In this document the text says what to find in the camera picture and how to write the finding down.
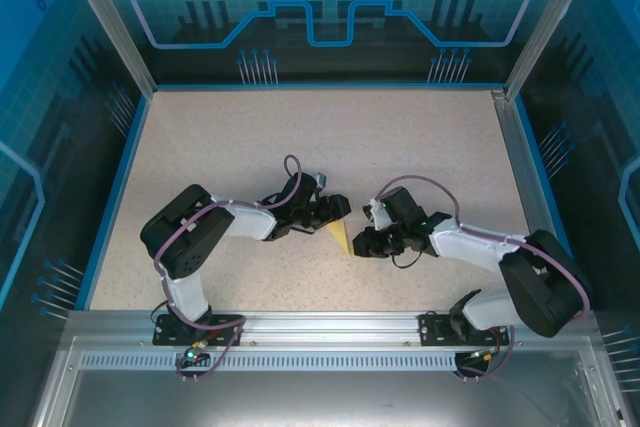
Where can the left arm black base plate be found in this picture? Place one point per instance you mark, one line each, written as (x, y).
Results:
(167, 334)

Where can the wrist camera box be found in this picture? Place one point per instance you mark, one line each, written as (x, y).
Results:
(377, 214)
(321, 179)

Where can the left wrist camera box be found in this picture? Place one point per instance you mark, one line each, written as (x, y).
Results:
(321, 179)

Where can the right aluminium frame post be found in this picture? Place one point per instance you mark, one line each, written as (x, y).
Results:
(542, 22)

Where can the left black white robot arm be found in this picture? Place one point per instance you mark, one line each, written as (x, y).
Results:
(185, 242)

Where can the aluminium base beam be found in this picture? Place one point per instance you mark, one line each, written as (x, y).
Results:
(330, 327)

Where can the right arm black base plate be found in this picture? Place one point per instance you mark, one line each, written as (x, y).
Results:
(432, 329)

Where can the left aluminium frame post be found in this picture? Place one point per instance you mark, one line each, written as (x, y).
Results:
(115, 22)

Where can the metal tray panel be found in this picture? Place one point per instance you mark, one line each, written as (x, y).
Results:
(320, 402)

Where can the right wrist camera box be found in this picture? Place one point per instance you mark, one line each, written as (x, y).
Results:
(377, 214)

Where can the yellow paper sheet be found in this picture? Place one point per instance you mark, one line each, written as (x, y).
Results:
(340, 234)

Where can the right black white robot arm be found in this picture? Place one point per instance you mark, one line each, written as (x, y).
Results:
(540, 287)

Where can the aluminium frame post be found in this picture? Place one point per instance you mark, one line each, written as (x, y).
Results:
(542, 22)
(115, 22)

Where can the aluminium side rail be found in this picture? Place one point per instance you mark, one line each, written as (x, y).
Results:
(517, 147)

